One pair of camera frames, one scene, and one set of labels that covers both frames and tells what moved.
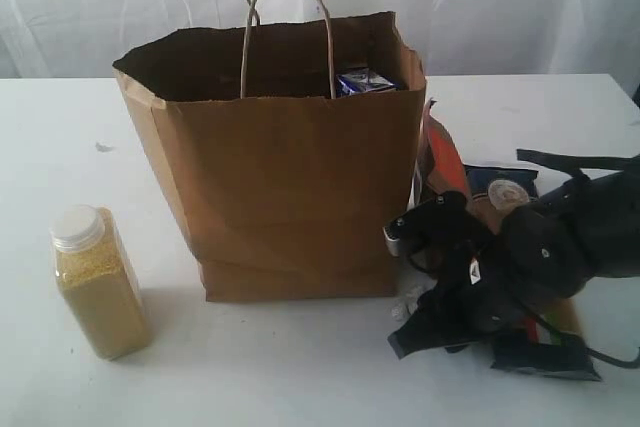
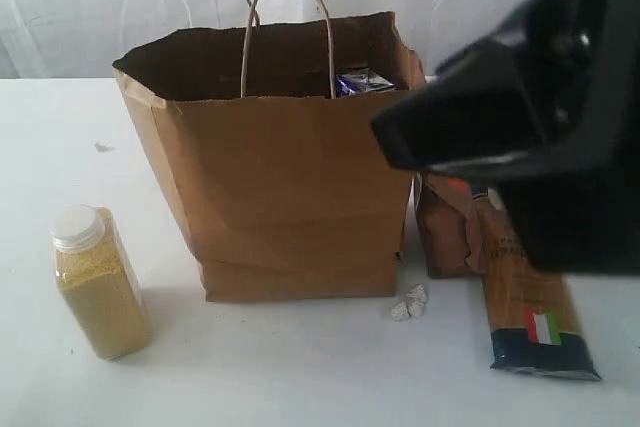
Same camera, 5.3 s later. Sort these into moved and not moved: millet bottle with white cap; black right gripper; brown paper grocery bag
Moved: black right gripper
Not moved: millet bottle with white cap; brown paper grocery bag
